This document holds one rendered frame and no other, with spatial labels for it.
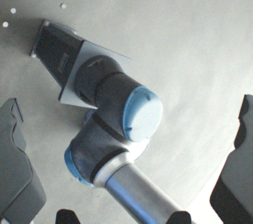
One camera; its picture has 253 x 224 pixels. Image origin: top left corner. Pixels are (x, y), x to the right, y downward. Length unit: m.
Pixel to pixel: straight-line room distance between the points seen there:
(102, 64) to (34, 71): 0.54
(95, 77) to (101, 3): 0.61
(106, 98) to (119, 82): 0.05
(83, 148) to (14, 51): 0.64
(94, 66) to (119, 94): 0.14
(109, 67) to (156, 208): 0.36
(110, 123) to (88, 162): 0.10
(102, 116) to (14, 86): 0.66
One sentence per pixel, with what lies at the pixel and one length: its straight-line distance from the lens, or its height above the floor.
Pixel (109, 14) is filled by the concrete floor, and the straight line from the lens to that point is 1.10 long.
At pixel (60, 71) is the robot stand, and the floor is 0.37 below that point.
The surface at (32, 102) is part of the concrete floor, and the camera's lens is 1.09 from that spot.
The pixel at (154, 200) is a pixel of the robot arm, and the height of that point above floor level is 0.81.
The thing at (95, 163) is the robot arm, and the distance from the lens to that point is 0.44.
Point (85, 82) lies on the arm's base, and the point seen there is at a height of 0.49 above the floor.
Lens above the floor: 0.94
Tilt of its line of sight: 43 degrees down
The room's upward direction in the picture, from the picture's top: 128 degrees clockwise
